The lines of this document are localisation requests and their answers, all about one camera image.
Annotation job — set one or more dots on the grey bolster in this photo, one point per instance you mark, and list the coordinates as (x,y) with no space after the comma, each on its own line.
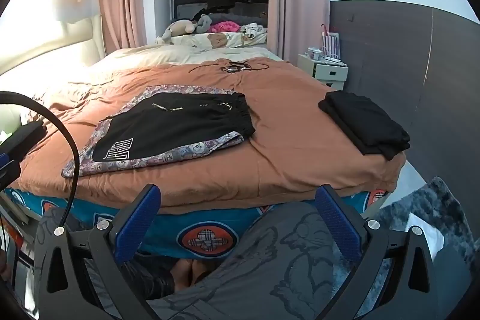
(240,18)

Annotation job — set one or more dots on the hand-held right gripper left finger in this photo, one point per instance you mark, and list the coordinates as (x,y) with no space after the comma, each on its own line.
(138,224)

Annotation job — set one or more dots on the person's bare foot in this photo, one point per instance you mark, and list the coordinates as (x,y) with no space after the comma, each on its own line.
(189,273)

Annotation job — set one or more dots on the folded black pants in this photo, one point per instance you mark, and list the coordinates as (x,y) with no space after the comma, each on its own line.
(367,125)

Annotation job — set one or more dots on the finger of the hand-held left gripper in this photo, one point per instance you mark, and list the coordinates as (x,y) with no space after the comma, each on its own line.
(7,172)

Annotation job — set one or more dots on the pink plush cloth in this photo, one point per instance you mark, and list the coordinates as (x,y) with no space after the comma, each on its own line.
(224,27)

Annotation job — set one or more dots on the white nightstand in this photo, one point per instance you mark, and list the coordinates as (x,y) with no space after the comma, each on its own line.
(326,74)

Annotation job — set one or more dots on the beige plush toy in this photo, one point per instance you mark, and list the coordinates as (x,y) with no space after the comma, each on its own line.
(180,28)

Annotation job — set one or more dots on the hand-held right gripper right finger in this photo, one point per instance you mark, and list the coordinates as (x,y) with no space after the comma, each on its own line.
(337,226)

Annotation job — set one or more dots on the striped gift bag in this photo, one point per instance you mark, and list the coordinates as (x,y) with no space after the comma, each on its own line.
(332,44)

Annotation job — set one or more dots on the black pants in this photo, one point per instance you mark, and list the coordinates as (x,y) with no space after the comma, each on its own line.
(168,125)
(367,125)

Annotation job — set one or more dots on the blue printed bed sheet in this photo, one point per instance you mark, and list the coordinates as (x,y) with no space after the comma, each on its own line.
(168,230)

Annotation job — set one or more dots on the white power strip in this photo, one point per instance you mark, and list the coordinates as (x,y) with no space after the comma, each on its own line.
(333,60)

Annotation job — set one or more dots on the black and white patterned cloth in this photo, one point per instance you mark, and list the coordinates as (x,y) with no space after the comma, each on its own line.
(252,31)

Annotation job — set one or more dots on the black plush toy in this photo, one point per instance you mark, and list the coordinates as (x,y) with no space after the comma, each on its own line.
(200,13)

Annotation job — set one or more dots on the brown blanket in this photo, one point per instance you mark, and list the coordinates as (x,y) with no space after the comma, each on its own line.
(292,155)

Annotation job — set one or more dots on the bear print pillow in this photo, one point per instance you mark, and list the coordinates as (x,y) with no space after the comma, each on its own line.
(221,40)

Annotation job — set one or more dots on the small grey container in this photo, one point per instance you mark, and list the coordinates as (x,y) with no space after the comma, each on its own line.
(315,54)

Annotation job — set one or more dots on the grey plush toy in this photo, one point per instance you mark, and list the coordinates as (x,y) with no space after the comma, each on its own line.
(205,22)

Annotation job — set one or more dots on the grey shaggy rug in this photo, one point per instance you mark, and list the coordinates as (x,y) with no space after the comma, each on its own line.
(442,203)

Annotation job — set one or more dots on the cream padded headboard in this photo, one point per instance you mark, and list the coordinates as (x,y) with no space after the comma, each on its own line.
(56,50)

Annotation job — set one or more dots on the purple patterned cloth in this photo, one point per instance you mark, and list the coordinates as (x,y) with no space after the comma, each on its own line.
(195,148)

